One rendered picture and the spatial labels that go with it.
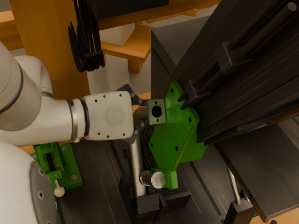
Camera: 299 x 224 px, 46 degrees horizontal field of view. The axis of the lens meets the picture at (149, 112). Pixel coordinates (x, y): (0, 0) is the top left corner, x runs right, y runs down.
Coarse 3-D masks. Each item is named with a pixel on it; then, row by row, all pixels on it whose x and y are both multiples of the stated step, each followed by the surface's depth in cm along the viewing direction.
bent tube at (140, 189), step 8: (152, 104) 77; (160, 104) 77; (136, 112) 84; (144, 112) 80; (152, 112) 82; (160, 112) 79; (136, 120) 86; (152, 120) 77; (160, 120) 77; (136, 144) 89; (136, 152) 89; (136, 160) 89; (136, 168) 89; (136, 176) 89; (136, 184) 89; (136, 192) 89; (144, 192) 89
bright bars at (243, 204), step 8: (232, 176) 84; (232, 184) 84; (240, 200) 84; (248, 200) 85; (232, 208) 85; (240, 208) 83; (248, 208) 83; (232, 216) 86; (240, 216) 85; (248, 216) 88
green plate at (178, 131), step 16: (176, 96) 73; (176, 112) 74; (192, 112) 68; (160, 128) 81; (176, 128) 74; (192, 128) 69; (160, 144) 82; (176, 144) 75; (192, 144) 76; (160, 160) 83; (176, 160) 76; (192, 160) 81
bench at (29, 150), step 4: (148, 92) 127; (140, 96) 126; (144, 96) 126; (148, 96) 126; (132, 108) 122; (136, 108) 122; (72, 140) 113; (60, 144) 112; (20, 148) 111; (24, 148) 111; (28, 148) 111; (32, 148) 111; (28, 152) 110; (32, 152) 110
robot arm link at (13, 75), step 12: (0, 48) 36; (0, 60) 36; (12, 60) 40; (0, 72) 36; (12, 72) 40; (0, 84) 38; (12, 84) 40; (0, 96) 39; (12, 96) 42; (0, 108) 42
